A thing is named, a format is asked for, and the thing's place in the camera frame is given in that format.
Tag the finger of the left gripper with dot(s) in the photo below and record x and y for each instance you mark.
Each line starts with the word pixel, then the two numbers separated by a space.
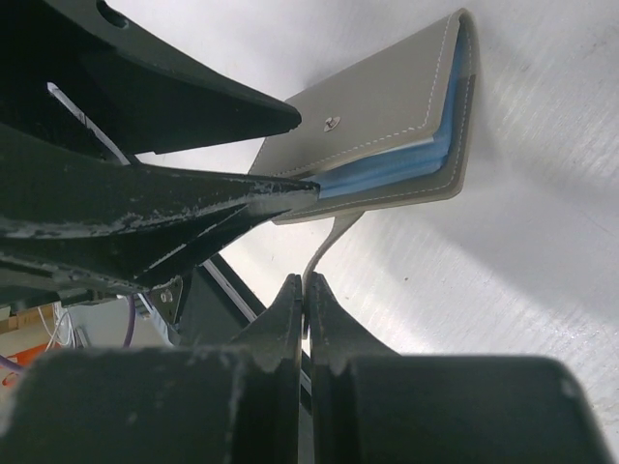
pixel 72 222
pixel 60 57

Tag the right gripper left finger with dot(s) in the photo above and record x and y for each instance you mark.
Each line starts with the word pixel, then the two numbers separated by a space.
pixel 233 403

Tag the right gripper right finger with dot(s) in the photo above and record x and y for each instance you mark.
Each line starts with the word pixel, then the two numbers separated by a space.
pixel 373 405

